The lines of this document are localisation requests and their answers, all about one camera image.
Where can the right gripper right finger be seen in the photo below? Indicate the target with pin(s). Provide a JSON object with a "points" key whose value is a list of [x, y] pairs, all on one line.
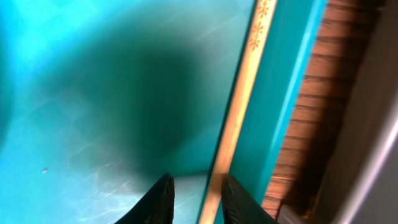
{"points": [[239, 207]]}

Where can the wooden chopstick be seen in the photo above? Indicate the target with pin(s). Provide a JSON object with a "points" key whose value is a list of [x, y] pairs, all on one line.
{"points": [[251, 58]]}

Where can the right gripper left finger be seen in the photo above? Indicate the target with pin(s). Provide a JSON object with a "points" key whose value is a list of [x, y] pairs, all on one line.
{"points": [[156, 206]]}

